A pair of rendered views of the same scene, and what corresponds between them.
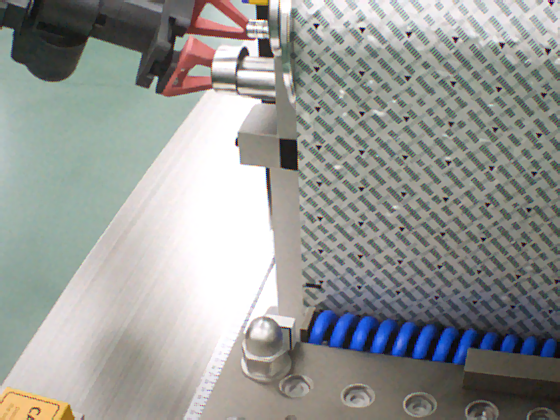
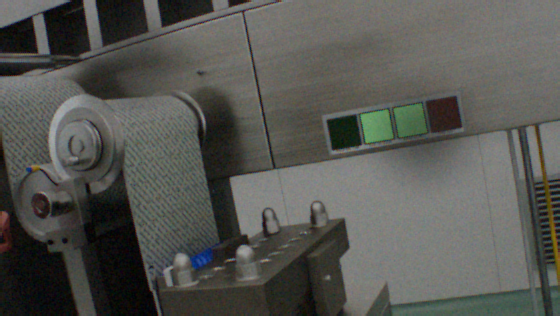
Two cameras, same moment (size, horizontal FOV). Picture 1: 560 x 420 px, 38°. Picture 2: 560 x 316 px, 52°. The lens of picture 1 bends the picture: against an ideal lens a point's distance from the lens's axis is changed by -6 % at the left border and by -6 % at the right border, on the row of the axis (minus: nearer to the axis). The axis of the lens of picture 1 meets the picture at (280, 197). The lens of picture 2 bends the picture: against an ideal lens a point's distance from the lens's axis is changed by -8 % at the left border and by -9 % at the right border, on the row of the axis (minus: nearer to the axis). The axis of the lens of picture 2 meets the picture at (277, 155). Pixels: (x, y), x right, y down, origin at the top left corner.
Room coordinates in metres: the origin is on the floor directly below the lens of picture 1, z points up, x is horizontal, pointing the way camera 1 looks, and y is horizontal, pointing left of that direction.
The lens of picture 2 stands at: (0.22, 0.84, 1.23)
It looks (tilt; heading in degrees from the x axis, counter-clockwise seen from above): 3 degrees down; 275
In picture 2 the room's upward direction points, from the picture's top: 11 degrees counter-clockwise
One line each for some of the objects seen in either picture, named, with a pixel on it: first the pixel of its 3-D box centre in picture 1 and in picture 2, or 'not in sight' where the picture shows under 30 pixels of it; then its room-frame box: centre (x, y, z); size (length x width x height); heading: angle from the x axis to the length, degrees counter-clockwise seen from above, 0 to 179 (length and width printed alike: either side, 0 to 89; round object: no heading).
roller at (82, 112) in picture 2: not in sight; (130, 136); (0.53, -0.15, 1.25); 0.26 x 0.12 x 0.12; 73
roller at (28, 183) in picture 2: not in sight; (87, 190); (0.64, -0.18, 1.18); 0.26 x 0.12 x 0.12; 73
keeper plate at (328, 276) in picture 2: not in sight; (329, 280); (0.25, -0.12, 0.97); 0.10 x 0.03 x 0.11; 73
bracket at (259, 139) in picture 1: (283, 206); (81, 281); (0.61, 0.00, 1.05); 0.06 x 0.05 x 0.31; 73
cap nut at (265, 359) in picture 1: (264, 343); (183, 268); (0.44, 0.02, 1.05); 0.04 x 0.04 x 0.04
